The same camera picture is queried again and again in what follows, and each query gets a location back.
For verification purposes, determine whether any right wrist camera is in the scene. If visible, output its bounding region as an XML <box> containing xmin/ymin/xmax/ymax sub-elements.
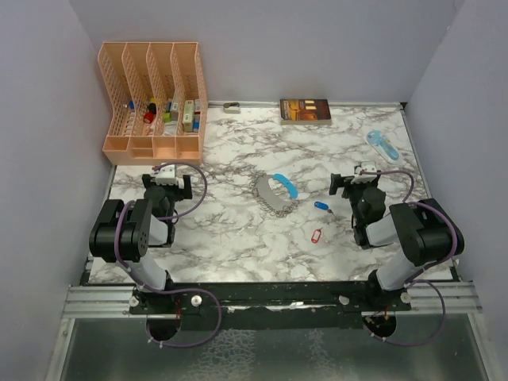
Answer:
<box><xmin>352</xmin><ymin>161</ymin><xmax>378</xmax><ymax>183</ymax></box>

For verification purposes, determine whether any red key tag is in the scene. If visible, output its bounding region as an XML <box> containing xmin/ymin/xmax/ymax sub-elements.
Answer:
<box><xmin>310</xmin><ymin>228</ymin><xmax>323</xmax><ymax>244</ymax></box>

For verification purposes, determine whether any red round bottle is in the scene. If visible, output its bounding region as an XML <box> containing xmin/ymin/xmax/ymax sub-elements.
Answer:
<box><xmin>144</xmin><ymin>112</ymin><xmax>155</xmax><ymax>123</ymax></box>

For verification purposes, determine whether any brown book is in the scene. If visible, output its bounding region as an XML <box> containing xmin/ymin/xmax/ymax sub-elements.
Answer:
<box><xmin>279</xmin><ymin>99</ymin><xmax>332</xmax><ymax>125</ymax></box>

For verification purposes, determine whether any metal keyring holder blue handle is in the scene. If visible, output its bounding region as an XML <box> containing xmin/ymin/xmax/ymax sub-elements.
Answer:
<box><xmin>251</xmin><ymin>172</ymin><xmax>298</xmax><ymax>217</ymax></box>

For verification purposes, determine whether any blue key tag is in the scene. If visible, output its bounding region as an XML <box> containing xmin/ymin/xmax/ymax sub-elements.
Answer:
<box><xmin>314</xmin><ymin>202</ymin><xmax>333</xmax><ymax>214</ymax></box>

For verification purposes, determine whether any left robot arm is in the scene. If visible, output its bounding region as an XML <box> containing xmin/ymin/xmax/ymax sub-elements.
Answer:
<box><xmin>89</xmin><ymin>174</ymin><xmax>193</xmax><ymax>314</ymax></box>

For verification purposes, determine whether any green white box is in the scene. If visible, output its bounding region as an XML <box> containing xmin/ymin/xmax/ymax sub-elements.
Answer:
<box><xmin>182</xmin><ymin>99</ymin><xmax>194</xmax><ymax>133</ymax></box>

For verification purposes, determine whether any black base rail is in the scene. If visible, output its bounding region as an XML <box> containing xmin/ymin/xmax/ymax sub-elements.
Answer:
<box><xmin>79</xmin><ymin>257</ymin><xmax>418</xmax><ymax>330</ymax></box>

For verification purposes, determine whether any blue packaged toothbrush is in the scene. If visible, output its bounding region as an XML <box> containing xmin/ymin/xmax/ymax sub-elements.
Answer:
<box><xmin>366</xmin><ymin>129</ymin><xmax>402</xmax><ymax>164</ymax></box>

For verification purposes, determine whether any orange plastic file organizer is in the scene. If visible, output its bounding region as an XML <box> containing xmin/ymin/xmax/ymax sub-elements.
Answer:
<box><xmin>98</xmin><ymin>42</ymin><xmax>208</xmax><ymax>165</ymax></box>

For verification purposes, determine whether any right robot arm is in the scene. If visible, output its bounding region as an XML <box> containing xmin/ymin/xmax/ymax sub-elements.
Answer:
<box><xmin>329</xmin><ymin>169</ymin><xmax>465</xmax><ymax>310</ymax></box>

